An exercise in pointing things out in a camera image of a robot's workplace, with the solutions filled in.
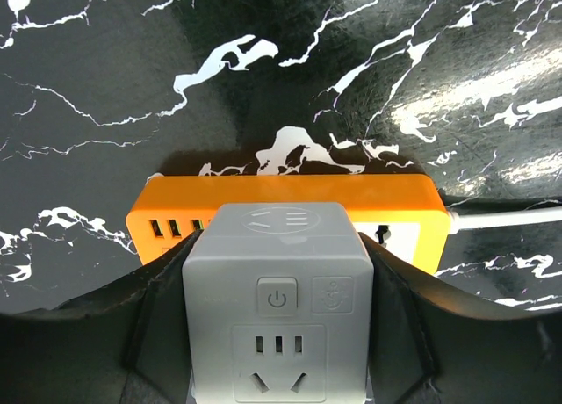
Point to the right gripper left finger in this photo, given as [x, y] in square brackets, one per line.
[126, 342]

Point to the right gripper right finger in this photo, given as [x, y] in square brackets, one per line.
[434, 343]

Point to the orange power strip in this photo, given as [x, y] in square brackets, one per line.
[170, 208]

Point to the white cube socket adapter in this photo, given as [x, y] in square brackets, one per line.
[278, 304]

